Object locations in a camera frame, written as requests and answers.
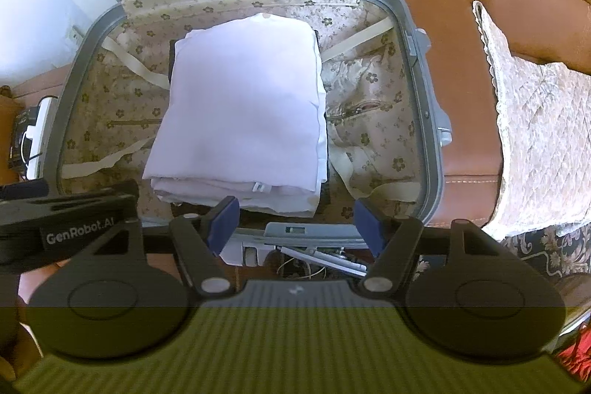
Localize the grey suitcase with floral lining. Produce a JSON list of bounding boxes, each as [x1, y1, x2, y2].
[[43, 0, 455, 280]]

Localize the tangled white cords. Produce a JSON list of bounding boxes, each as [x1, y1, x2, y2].
[[274, 244, 370, 281]]

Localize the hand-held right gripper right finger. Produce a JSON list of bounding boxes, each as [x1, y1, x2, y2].
[[353, 197, 503, 296]]

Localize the red cloth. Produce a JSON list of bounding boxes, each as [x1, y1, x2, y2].
[[553, 327, 591, 374]]

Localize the dark plaid garment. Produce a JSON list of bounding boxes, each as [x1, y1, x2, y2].
[[167, 30, 331, 210]]

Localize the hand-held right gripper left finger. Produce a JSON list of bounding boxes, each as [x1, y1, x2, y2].
[[93, 195, 241, 296]]

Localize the brown leather sofa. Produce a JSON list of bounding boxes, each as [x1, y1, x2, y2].
[[368, 0, 591, 238]]

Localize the lavender white garment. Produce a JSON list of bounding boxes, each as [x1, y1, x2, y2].
[[143, 14, 329, 197]]

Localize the dark floral patterned rug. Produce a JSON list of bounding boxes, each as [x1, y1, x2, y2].
[[496, 222, 591, 288]]

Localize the white power strip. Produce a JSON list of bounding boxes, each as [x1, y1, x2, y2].
[[13, 95, 60, 182]]

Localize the beige quilted sofa cover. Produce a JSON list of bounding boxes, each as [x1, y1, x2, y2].
[[471, 0, 591, 240]]

